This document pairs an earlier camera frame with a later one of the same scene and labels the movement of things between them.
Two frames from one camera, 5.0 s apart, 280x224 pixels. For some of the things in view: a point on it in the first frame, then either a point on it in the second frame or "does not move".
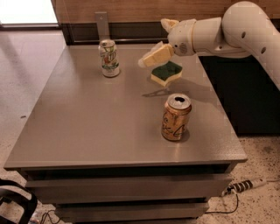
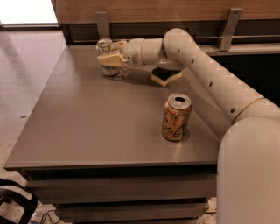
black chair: [10, 195] does not move
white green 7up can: [108, 52] does not move
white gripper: [180, 38] to [132, 53]
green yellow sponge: [166, 73] does not move
